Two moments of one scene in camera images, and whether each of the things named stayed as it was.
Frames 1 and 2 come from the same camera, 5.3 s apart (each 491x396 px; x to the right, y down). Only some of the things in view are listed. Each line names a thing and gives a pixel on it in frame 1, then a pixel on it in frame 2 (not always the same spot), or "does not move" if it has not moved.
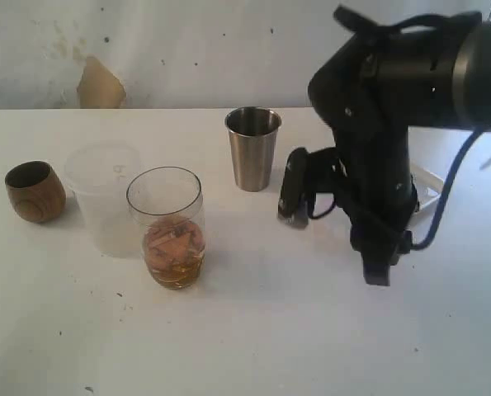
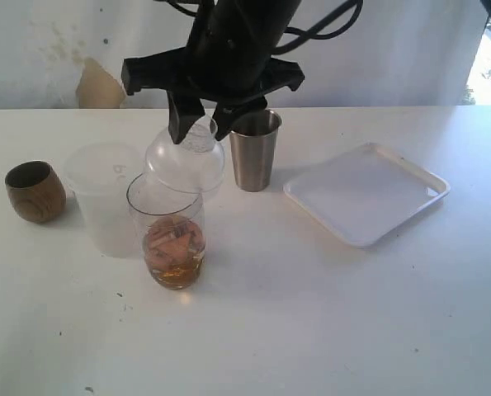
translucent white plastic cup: [98, 175] does not move
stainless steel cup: [253, 133] does not move
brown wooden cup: [35, 191] does not move
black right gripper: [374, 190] to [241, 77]
